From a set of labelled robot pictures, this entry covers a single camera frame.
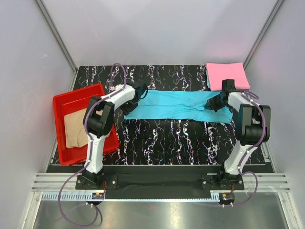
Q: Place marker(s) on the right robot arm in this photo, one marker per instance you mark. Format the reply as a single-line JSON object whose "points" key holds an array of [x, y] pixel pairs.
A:
{"points": [[252, 128]]}

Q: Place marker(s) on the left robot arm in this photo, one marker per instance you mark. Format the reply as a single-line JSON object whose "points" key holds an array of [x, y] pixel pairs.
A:
{"points": [[98, 121]]}

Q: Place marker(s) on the teal folded t shirt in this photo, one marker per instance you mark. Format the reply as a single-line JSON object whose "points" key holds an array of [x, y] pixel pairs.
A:
{"points": [[208, 81]]}

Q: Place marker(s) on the aluminium rail frame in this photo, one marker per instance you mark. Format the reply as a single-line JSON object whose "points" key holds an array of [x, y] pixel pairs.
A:
{"points": [[60, 188]]}

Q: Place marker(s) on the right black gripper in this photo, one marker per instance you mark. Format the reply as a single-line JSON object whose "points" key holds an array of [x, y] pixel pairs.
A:
{"points": [[210, 104]]}

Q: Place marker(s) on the red plastic bin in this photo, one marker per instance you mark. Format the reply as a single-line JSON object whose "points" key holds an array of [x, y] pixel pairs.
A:
{"points": [[65, 104]]}

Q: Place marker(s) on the turquoise t shirt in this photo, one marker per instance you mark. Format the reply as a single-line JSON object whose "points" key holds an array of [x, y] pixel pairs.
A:
{"points": [[179, 105]]}

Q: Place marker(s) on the beige folded t shirt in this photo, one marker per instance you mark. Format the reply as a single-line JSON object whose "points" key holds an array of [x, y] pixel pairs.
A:
{"points": [[74, 129]]}

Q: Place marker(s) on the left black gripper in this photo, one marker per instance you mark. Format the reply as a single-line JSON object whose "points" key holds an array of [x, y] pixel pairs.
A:
{"points": [[126, 110]]}

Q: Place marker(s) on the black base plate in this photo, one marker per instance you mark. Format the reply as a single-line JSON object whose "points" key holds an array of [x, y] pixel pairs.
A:
{"points": [[145, 182]]}

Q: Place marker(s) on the pink folded t shirt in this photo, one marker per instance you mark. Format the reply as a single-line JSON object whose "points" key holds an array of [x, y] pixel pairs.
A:
{"points": [[220, 71]]}

